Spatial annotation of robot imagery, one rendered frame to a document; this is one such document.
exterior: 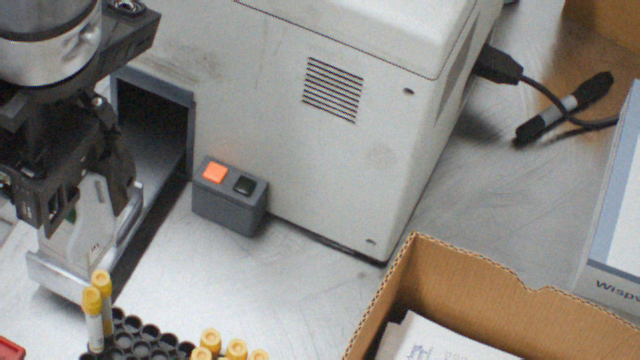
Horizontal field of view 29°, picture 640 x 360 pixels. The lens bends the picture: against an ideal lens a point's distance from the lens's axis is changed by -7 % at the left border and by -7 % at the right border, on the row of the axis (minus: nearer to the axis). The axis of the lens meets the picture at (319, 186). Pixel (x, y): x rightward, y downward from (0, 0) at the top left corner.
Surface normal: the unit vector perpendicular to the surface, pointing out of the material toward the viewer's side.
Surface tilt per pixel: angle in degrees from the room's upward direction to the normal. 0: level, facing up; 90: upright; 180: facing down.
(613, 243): 0
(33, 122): 90
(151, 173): 0
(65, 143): 0
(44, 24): 91
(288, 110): 90
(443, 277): 88
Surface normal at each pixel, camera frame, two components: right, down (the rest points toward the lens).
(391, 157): -0.41, 0.72
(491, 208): 0.11, -0.56
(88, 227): 0.88, 0.35
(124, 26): 0.31, -0.83
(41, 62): 0.25, 0.82
